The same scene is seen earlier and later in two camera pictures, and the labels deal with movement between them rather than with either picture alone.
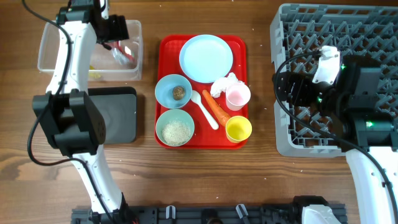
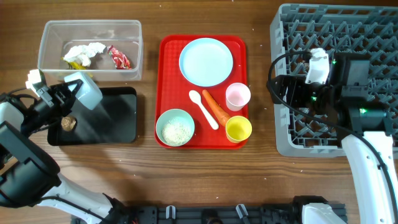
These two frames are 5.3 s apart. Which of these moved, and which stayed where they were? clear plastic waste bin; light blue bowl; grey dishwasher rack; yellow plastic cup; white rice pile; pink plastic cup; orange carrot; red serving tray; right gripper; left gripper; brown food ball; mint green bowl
Moved: left gripper; light blue bowl; brown food ball
Stayed: right gripper; yellow plastic cup; mint green bowl; pink plastic cup; red serving tray; clear plastic waste bin; white rice pile; orange carrot; grey dishwasher rack
